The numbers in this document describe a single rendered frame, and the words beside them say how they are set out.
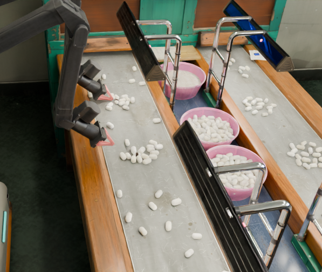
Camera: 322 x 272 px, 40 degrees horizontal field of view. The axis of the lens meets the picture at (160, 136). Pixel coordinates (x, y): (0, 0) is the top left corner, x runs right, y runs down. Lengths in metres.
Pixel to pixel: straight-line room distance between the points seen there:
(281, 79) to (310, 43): 1.54
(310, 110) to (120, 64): 1.01
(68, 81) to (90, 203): 0.43
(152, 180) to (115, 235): 0.32
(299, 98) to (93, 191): 1.19
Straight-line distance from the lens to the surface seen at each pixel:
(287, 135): 2.08
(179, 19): 2.53
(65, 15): 1.34
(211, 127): 2.02
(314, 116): 2.22
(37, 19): 1.35
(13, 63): 3.42
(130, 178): 1.71
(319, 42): 4.01
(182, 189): 1.69
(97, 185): 1.65
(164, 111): 2.03
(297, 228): 1.71
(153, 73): 1.69
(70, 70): 1.47
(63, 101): 1.55
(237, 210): 1.13
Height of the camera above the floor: 1.93
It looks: 38 degrees down
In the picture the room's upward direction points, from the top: 6 degrees clockwise
